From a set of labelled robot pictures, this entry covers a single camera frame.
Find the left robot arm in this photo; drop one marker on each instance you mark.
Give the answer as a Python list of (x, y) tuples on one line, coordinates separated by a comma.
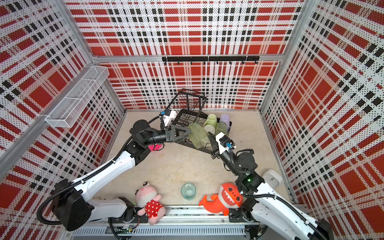
[(70, 204)]

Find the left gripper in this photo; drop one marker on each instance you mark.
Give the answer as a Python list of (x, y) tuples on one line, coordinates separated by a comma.
[(171, 133)]

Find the yellow pink owl plush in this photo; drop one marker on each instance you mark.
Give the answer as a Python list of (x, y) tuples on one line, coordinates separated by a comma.
[(156, 147)]

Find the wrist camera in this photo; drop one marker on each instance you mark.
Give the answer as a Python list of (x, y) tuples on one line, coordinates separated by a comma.
[(166, 117), (225, 144)]

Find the white mug green handle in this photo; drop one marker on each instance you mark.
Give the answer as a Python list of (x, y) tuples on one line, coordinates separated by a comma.
[(211, 120)]

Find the black wire dish rack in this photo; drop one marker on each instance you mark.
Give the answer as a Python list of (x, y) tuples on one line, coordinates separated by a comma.
[(189, 107)]

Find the short green glass cup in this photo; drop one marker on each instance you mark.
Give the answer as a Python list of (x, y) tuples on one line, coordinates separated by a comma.
[(198, 136)]

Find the lavender plastic cup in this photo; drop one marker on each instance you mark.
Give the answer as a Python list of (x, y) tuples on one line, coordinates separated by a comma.
[(225, 119)]

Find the white square clock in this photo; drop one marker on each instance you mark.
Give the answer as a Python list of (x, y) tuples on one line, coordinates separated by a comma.
[(273, 178)]

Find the teal glass cup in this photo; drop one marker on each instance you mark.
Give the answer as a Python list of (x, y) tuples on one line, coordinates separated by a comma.
[(188, 191)]

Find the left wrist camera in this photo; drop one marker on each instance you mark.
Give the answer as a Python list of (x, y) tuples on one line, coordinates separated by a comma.
[(166, 117)]

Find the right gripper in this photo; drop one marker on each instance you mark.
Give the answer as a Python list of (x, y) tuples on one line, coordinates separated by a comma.
[(215, 147)]

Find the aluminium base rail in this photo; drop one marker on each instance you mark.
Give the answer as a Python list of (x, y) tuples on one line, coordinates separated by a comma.
[(192, 220)]

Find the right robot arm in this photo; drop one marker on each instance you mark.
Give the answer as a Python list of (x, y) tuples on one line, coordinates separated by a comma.
[(263, 203)]

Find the white mug red interior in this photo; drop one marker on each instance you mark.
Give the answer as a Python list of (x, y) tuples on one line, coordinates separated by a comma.
[(210, 129)]

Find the tall green glass cup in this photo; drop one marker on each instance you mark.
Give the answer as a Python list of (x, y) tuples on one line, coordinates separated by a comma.
[(221, 128)]

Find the white wire wall basket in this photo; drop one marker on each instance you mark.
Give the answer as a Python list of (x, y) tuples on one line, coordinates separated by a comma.
[(69, 109)]

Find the black wall hook rail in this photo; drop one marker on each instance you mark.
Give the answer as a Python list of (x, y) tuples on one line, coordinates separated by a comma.
[(212, 59)]

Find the red shark plush toy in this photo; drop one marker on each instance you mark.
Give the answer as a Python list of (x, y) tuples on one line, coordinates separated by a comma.
[(227, 198)]

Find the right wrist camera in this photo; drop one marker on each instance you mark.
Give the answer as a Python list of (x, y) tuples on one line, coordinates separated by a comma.
[(225, 144)]

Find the pink bear plush toy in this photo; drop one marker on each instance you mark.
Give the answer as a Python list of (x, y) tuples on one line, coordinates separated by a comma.
[(148, 200)]

